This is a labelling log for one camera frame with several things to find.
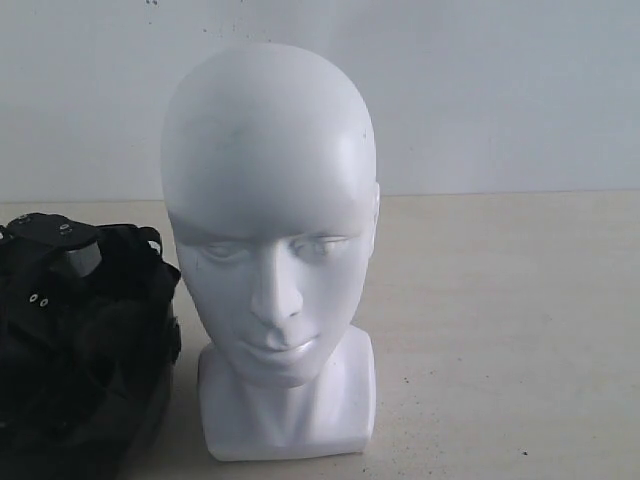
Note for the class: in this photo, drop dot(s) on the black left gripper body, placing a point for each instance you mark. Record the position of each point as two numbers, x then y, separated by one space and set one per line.
46 260

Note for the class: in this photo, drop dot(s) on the black helmet with tinted visor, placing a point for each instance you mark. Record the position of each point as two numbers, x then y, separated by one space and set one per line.
84 392

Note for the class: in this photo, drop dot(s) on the white mannequin head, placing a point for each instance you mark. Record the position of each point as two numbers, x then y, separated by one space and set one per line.
268 165

